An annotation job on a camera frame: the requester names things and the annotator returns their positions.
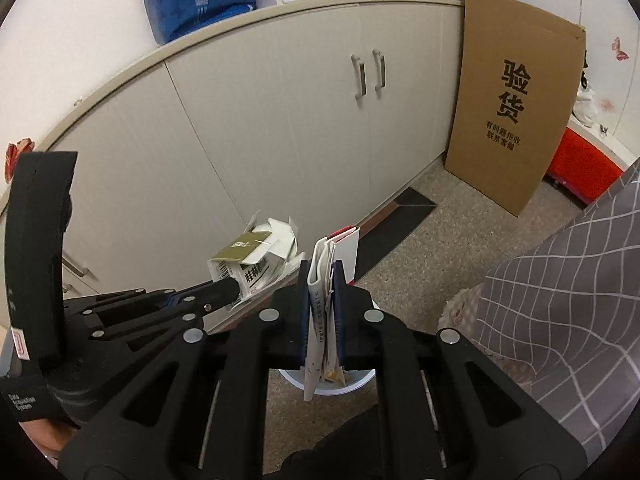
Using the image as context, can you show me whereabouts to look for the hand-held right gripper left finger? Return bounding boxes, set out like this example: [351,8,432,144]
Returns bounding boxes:
[57,259,314,480]

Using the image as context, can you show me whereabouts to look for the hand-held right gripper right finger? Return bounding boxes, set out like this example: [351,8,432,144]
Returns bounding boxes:
[332,259,589,480]

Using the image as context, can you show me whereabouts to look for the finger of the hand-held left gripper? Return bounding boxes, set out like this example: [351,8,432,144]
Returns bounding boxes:
[65,278,240,317]
[82,288,241,346]

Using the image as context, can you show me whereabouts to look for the white paper leaflet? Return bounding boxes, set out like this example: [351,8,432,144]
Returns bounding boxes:
[304,237,347,402]

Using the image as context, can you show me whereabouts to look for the white carton red edge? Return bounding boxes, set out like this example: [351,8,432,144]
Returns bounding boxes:
[328,226,361,287]

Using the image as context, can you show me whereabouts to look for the olive white medicine carton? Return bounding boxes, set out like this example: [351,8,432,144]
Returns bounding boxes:
[207,212,307,312]

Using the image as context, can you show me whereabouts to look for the light blue plastic bucket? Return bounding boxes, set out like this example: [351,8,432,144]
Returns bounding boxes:
[276,285,377,397]

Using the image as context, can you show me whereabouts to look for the person's left hand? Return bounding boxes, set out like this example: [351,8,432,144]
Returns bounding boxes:
[21,421,72,462]

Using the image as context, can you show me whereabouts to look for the red packet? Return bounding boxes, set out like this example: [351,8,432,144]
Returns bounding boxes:
[4,137,36,182]

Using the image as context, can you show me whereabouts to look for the black floor mat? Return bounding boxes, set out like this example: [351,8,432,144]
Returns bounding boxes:
[357,187,439,282]

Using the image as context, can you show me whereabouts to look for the pink printed table quilt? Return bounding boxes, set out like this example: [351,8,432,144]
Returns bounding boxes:
[436,282,538,386]

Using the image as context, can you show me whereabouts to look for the white low cabinet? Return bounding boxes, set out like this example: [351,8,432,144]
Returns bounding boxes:
[0,0,467,337]

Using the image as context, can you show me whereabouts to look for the grey checked tablecloth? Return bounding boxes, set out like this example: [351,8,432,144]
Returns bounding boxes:
[482,156,640,432]

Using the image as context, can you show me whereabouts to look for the tall cardboard box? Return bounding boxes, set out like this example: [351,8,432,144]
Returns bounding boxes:
[444,0,587,219]

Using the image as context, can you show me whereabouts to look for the red storage box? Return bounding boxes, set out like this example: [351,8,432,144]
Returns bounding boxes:
[546,127,627,206]

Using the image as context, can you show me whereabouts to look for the blue plastic package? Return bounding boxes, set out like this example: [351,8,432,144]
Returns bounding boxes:
[139,0,257,45]

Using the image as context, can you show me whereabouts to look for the white plastic bag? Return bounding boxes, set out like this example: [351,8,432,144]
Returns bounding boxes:
[572,76,599,129]

